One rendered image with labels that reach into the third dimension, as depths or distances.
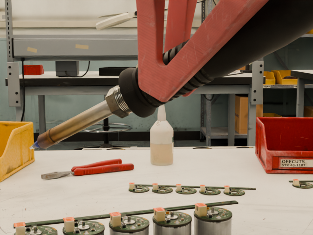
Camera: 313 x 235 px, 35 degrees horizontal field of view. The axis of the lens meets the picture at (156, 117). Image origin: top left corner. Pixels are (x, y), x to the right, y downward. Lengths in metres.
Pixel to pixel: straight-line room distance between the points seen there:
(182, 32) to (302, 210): 0.34
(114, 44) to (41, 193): 2.06
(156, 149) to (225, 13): 0.53
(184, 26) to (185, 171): 0.46
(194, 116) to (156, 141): 4.12
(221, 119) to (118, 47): 2.42
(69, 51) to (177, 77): 2.44
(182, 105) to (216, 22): 4.60
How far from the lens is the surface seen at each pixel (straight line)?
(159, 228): 0.31
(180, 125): 4.82
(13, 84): 2.73
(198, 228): 0.32
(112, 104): 0.23
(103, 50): 2.62
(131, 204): 0.54
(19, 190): 0.61
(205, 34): 0.19
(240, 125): 4.46
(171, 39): 0.24
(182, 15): 0.23
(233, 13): 0.19
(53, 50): 2.65
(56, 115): 4.85
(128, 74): 0.23
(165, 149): 0.70
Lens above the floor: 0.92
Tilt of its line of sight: 8 degrees down
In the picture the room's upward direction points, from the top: straight up
